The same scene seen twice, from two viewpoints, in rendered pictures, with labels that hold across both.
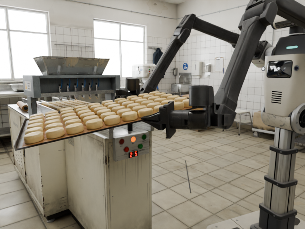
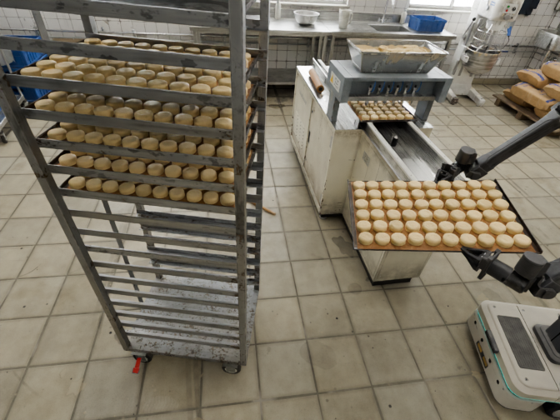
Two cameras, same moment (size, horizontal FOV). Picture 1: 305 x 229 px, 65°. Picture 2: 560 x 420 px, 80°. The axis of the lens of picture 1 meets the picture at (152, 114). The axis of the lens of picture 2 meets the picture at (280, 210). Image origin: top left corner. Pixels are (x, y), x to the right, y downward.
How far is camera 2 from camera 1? 0.73 m
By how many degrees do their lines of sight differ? 39
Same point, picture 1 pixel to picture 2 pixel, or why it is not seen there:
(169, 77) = (542, 13)
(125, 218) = (399, 259)
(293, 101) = not seen: outside the picture
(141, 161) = not seen: hidden behind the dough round
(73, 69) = (392, 66)
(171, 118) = (490, 269)
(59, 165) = (345, 174)
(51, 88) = (359, 89)
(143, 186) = not seen: hidden behind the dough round
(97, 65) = (427, 62)
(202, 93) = (533, 269)
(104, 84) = (426, 87)
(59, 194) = (337, 199)
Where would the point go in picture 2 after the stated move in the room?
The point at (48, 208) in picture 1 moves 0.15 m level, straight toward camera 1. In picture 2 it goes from (324, 208) to (325, 221)
